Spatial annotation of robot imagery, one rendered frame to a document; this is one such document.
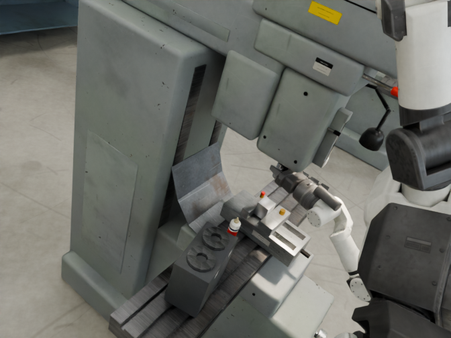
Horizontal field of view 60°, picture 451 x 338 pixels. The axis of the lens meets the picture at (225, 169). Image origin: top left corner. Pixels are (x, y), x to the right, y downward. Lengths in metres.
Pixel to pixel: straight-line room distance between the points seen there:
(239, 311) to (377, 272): 0.98
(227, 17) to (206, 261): 0.75
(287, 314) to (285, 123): 0.81
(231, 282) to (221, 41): 0.82
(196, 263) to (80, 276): 1.17
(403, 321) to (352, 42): 0.67
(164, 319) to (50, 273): 1.32
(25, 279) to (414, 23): 2.26
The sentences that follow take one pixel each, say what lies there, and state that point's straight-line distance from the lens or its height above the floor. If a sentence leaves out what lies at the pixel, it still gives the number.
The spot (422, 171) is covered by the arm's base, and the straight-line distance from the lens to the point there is 0.77.
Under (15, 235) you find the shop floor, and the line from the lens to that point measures 2.71.
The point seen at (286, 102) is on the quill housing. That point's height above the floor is 1.53.
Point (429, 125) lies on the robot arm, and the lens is 0.79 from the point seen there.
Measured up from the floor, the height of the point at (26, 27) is 0.23.
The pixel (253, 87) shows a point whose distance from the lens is 1.25.
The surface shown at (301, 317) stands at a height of 0.72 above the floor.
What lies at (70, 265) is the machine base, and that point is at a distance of 2.30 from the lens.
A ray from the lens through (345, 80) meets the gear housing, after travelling 1.12.
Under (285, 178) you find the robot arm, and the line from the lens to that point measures 1.38.
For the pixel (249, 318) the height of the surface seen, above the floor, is 0.63.
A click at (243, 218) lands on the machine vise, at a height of 0.99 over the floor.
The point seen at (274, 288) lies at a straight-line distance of 1.58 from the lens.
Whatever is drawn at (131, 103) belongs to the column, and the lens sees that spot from 1.47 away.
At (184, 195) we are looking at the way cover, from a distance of 1.62.
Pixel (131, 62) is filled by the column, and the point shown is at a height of 1.44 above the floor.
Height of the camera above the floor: 2.02
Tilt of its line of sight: 36 degrees down
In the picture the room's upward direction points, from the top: 19 degrees clockwise
